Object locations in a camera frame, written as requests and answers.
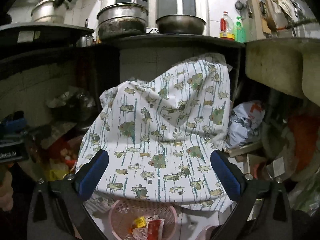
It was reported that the yellow sauce packet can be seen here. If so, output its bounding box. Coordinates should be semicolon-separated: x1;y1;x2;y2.
132;216;147;229

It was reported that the paper food wrapper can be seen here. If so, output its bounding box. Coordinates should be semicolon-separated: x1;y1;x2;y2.
131;227;148;240

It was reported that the white red paper bag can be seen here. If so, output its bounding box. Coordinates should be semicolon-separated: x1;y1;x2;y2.
145;216;165;240

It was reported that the pink plastic trash basket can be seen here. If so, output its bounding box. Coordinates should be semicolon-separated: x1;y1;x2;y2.
108;199;177;239

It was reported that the person's left hand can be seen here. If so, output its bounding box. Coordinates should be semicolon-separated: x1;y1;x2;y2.
0;171;14;211

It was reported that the crumpled grey plastic bag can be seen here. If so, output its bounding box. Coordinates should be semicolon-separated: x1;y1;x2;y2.
226;101;265;150

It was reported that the black countertop shelf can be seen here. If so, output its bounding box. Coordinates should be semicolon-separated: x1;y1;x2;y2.
1;22;245;63

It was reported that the cat patterned white tablecloth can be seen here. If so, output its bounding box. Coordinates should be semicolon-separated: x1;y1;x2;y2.
76;53;232;212

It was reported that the concrete sink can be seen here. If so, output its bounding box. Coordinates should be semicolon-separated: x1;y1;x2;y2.
245;37;319;105

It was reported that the aluminium pressure cooker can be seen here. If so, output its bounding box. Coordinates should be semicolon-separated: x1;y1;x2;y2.
31;0;69;24

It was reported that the green dish soap bottle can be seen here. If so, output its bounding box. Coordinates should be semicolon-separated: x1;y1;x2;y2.
235;16;246;43

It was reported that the cooking oil bottle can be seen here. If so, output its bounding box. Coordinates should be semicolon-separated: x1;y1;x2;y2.
219;11;235;41

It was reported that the large metal pot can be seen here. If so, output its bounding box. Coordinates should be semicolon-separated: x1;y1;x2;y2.
97;0;149;41

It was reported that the dark metal bowl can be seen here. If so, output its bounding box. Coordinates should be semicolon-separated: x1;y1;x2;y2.
156;14;206;35

